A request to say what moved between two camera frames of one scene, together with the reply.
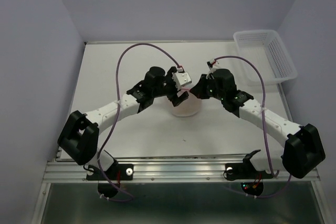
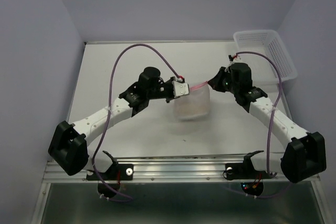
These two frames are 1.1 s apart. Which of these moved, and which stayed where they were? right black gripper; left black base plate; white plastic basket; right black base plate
Moved: right black gripper
Stayed: right black base plate; white plastic basket; left black base plate
